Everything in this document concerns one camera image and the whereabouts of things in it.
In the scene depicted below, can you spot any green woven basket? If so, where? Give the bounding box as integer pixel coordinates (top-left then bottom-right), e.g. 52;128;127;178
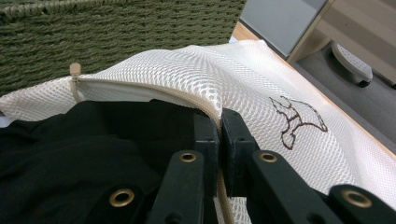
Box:
0;0;248;97

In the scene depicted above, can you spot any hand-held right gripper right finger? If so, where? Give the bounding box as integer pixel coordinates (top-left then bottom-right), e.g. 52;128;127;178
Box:
220;107;344;224

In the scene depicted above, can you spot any white cabinet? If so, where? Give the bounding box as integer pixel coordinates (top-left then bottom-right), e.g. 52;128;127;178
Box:
238;0;332;60

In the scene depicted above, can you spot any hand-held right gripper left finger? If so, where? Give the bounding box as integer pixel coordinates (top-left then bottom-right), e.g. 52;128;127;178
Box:
146;112;220;224

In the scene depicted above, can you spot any white wheeled base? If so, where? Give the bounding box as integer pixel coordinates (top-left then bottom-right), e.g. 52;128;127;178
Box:
330;41;375;89

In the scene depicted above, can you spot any white mesh laundry bag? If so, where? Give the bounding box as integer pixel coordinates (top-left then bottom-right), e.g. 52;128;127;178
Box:
0;39;396;224

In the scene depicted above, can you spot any black garment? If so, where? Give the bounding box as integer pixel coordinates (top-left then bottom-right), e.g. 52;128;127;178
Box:
0;99;217;224

